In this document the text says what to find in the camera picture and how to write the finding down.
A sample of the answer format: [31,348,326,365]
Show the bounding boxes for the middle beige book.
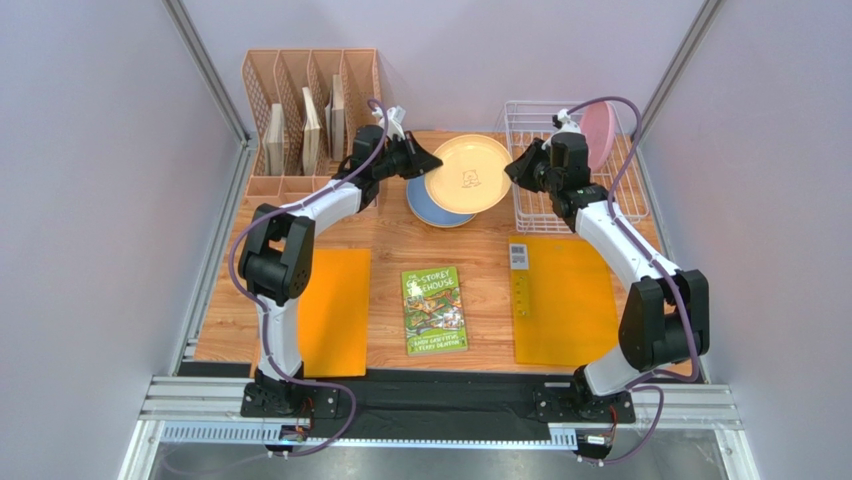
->
[302,87,321,176]

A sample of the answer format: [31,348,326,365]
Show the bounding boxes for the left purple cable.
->
[227,98,358,461]

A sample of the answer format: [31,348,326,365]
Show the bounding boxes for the right aluminium frame post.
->
[628,0,727,144]

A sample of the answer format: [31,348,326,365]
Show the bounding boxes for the left beige book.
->
[264,103,286,176]

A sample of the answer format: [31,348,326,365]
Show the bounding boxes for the green children's book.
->
[401,266,469,356]

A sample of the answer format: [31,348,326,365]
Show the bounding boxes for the pink plate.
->
[579,102,616,172]

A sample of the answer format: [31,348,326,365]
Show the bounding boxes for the white wire dish rack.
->
[505,96,649,234]

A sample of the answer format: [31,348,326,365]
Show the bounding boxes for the aluminium front rail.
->
[120,370,758,479]

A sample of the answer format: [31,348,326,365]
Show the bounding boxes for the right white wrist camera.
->
[542,109,582,150]

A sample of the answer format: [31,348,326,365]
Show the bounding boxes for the left aluminium frame post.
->
[161,0,251,146]

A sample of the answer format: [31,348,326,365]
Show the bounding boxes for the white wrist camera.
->
[372,105,406,140]
[542,109,582,150]

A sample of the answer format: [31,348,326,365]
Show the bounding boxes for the blue plate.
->
[406,177,476,229]

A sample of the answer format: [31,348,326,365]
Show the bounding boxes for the pink desk file organizer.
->
[242,48,382,207]

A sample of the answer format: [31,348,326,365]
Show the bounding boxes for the aluminium frame post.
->
[628,0,727,144]
[161,0,251,146]

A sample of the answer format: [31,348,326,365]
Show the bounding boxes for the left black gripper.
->
[375,131,444,181]

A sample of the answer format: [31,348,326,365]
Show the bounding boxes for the right orange folder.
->
[509,236,619,367]

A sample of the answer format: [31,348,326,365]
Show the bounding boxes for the orange folder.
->
[259,249,371,379]
[509,236,619,367]

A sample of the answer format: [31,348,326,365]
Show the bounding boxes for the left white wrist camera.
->
[372,105,406,140]

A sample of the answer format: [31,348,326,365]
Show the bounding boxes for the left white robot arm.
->
[229,125,443,418]

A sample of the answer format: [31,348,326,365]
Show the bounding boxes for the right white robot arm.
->
[505,132,710,420]

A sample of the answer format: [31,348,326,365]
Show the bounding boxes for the left orange folder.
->
[259,249,371,379]

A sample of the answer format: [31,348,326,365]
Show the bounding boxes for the black base mat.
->
[240,367,637,442]

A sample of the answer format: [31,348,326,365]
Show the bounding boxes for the tan yellow plate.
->
[424,134,512,215]

